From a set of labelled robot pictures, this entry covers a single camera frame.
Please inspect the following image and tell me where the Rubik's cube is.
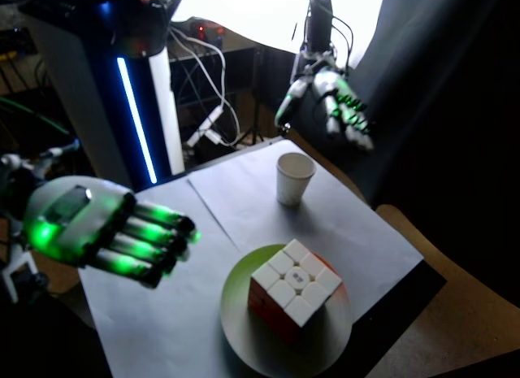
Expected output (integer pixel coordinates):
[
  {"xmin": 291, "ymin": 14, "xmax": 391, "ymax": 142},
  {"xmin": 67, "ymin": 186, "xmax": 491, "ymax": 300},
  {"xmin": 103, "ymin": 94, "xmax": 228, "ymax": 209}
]
[{"xmin": 247, "ymin": 238, "xmax": 343, "ymax": 342}]

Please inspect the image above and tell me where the white paper cup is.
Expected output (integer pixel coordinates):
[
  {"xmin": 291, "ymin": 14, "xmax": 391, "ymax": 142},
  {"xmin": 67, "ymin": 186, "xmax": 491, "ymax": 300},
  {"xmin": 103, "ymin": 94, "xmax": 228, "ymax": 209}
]
[{"xmin": 275, "ymin": 152, "xmax": 318, "ymax": 207}]

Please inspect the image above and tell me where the white paper plate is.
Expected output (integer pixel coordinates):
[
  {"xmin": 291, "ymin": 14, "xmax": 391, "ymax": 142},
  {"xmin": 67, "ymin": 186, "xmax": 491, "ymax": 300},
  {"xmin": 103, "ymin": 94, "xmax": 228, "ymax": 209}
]
[{"xmin": 219, "ymin": 243, "xmax": 353, "ymax": 378}]

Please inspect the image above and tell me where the white paper sheet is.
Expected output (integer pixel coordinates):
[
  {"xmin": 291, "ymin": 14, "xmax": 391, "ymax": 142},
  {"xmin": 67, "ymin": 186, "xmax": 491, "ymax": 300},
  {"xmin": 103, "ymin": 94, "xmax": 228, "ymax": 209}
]
[
  {"xmin": 187, "ymin": 137, "xmax": 426, "ymax": 324},
  {"xmin": 79, "ymin": 178, "xmax": 285, "ymax": 378}
]

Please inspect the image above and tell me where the black tower with blue light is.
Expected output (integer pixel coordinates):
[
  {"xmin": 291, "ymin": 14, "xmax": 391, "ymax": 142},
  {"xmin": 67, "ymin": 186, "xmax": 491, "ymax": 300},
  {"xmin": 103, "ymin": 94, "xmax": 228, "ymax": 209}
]
[{"xmin": 18, "ymin": 0, "xmax": 187, "ymax": 192}]

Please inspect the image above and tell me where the white power adapter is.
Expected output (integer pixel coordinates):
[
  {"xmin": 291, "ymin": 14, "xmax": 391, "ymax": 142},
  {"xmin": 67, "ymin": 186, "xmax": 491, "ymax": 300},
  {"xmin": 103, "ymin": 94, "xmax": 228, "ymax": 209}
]
[{"xmin": 185, "ymin": 106, "xmax": 225, "ymax": 148}]

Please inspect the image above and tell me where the black tripod stand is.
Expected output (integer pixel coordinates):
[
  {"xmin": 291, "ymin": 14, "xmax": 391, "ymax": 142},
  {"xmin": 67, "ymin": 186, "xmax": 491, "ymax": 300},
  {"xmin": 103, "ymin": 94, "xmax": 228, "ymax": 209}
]
[{"xmin": 237, "ymin": 48, "xmax": 266, "ymax": 146}]

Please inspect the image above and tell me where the electronics box with red light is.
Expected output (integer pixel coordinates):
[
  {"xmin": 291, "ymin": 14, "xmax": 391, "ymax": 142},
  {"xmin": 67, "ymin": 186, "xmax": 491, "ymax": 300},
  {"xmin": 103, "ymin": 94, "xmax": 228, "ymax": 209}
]
[{"xmin": 190, "ymin": 22, "xmax": 227, "ymax": 46}]

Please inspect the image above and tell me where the black curtain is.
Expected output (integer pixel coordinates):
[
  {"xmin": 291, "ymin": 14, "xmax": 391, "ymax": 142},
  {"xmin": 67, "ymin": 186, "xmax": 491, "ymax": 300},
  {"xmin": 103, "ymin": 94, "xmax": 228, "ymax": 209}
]
[{"xmin": 353, "ymin": 0, "xmax": 520, "ymax": 314}]

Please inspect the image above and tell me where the white cable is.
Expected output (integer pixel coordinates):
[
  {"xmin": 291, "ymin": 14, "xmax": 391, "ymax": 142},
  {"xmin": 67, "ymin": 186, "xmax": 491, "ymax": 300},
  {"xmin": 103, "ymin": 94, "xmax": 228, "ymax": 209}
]
[{"xmin": 168, "ymin": 26, "xmax": 241, "ymax": 148}]

